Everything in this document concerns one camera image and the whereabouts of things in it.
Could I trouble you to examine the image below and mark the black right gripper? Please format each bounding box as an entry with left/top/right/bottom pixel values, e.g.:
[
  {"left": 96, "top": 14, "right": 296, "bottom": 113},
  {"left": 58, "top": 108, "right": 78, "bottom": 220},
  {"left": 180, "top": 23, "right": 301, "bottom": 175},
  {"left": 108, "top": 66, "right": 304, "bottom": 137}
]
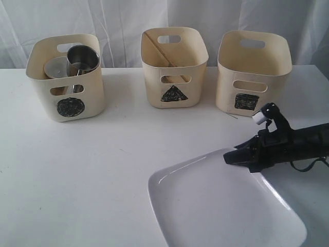
[{"left": 223, "top": 123, "right": 328, "bottom": 173}]

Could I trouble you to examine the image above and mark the white square plate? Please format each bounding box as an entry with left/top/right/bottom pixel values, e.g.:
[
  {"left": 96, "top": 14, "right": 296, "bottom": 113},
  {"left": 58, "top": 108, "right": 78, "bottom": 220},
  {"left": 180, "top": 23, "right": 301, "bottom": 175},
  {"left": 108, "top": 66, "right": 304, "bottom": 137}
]
[{"left": 148, "top": 149, "right": 307, "bottom": 246}]

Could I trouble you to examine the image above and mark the wooden chopstick lengthwise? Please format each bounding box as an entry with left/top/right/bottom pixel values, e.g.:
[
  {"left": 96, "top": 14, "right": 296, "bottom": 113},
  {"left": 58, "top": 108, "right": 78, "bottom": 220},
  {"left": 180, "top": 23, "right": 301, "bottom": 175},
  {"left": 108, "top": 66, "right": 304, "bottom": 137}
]
[{"left": 145, "top": 31, "right": 189, "bottom": 83}]

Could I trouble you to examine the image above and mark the steel mug with handle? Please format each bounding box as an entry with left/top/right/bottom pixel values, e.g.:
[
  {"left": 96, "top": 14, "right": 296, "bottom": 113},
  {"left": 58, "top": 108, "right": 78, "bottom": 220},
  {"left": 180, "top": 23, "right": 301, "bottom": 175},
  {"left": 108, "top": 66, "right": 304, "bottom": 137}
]
[{"left": 66, "top": 45, "right": 100, "bottom": 77}]

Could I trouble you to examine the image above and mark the wooden chopstick across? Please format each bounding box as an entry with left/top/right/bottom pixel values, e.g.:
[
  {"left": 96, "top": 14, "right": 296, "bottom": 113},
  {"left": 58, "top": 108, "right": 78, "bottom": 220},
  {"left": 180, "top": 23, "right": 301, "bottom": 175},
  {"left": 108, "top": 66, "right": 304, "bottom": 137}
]
[{"left": 161, "top": 76, "right": 179, "bottom": 84}]

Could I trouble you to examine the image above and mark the cream bin with square mark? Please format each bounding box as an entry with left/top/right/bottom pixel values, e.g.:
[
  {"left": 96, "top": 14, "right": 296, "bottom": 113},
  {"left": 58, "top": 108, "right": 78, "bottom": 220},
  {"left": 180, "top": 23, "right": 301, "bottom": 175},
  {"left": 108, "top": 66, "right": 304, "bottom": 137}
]
[{"left": 216, "top": 30, "right": 293, "bottom": 116}]

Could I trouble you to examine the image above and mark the cream bin with triangle mark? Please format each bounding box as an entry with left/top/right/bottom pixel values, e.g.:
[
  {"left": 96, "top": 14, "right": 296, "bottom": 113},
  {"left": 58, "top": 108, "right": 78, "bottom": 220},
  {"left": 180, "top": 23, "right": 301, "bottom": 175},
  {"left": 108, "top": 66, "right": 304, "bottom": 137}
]
[{"left": 141, "top": 27, "right": 209, "bottom": 109}]

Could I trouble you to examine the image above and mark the cream bin with circle mark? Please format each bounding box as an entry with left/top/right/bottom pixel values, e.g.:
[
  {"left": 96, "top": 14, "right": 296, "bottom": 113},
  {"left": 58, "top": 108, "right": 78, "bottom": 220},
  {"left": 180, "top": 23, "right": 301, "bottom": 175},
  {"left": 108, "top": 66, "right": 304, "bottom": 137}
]
[{"left": 26, "top": 34, "right": 105, "bottom": 122}]

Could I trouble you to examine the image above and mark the white backdrop curtain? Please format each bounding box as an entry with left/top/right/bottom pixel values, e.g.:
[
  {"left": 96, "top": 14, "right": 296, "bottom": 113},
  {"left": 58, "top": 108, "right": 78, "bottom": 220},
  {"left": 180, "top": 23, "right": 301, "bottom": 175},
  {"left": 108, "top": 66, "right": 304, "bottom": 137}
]
[{"left": 1, "top": 1, "right": 328, "bottom": 74}]

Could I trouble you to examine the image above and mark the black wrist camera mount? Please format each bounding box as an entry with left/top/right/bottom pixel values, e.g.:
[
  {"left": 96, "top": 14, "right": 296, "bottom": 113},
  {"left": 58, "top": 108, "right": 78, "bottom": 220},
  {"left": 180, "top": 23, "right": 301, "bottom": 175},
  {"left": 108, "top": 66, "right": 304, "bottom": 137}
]
[{"left": 252, "top": 102, "right": 293, "bottom": 133}]

